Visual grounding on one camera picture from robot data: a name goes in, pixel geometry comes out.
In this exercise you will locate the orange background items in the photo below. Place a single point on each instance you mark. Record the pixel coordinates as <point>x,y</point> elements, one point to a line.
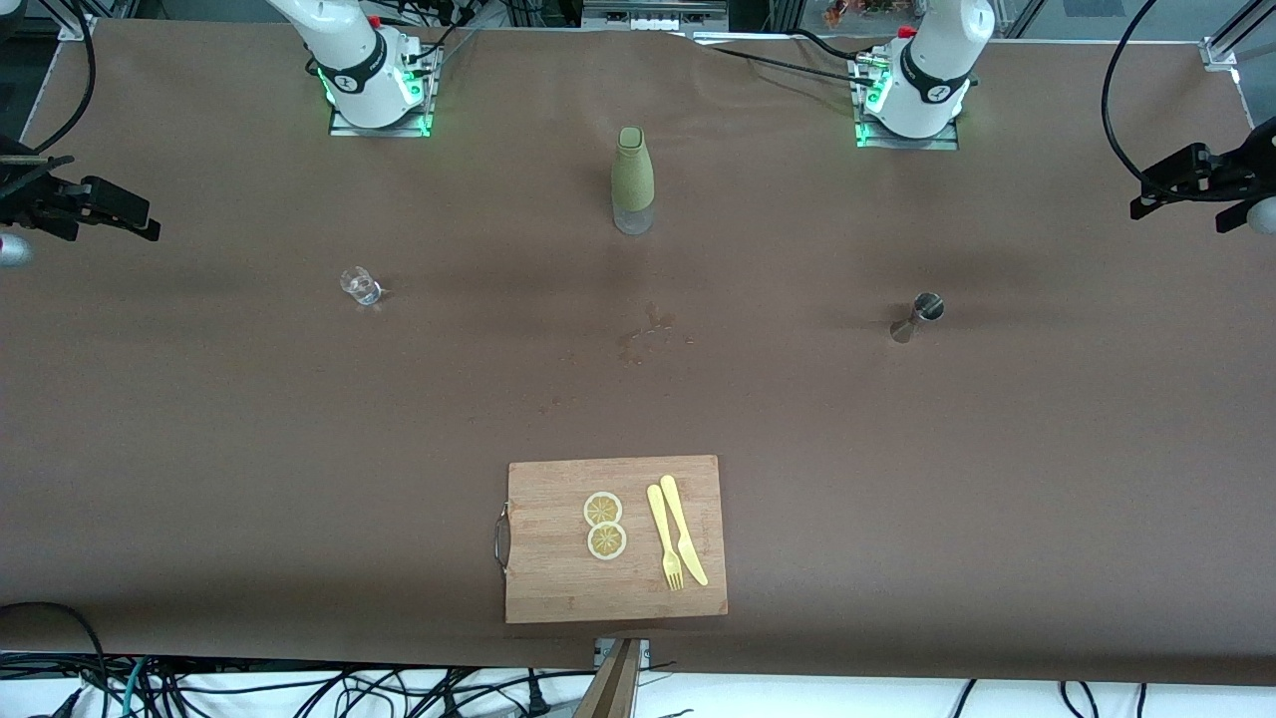
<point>867,10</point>

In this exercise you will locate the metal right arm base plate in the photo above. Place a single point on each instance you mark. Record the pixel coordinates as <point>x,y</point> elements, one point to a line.
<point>344,131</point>

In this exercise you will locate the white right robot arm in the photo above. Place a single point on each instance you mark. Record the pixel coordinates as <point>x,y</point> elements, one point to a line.
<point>349,70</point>

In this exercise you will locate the aluminium frame corner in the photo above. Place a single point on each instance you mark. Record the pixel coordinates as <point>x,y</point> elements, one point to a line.
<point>78,28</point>
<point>1231,45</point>

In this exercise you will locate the lemon slice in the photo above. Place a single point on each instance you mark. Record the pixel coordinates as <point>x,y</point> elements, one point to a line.
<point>606,541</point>
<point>603,509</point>

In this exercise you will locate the small metal bracket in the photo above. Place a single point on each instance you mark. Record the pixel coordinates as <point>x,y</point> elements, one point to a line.
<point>644,650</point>

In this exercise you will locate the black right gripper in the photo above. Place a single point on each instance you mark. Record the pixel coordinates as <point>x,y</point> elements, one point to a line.
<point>30,199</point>

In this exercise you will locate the yellow plastic knife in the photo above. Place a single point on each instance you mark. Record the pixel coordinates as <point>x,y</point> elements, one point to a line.
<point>683,529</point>

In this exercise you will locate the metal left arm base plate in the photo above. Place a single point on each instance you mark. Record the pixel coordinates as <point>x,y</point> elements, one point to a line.
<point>867,142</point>

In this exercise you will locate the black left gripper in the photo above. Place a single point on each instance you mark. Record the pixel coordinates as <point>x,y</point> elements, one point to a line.
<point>1234,173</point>

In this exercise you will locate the green sleeved glass bottle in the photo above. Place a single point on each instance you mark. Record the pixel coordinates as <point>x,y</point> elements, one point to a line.
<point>633,175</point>

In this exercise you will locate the white power strip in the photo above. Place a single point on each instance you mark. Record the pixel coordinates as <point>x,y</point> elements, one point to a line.
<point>653,15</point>

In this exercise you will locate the brown table cover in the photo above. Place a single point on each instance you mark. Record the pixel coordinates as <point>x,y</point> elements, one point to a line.
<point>897,479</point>

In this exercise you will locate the steel jigger measuring cup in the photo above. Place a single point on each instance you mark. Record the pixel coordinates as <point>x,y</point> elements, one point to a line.
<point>919,317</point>

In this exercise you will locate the clear glass cup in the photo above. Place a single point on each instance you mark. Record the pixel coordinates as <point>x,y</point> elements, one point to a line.
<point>360,285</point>

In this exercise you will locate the yellow plastic fork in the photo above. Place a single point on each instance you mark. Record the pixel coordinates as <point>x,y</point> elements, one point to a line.
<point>663,538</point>

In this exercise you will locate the wooden cutting board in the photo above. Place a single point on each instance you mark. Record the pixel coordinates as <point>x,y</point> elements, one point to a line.
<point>558,578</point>

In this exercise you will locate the wooden post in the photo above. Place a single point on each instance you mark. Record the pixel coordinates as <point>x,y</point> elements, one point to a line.
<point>610,693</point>

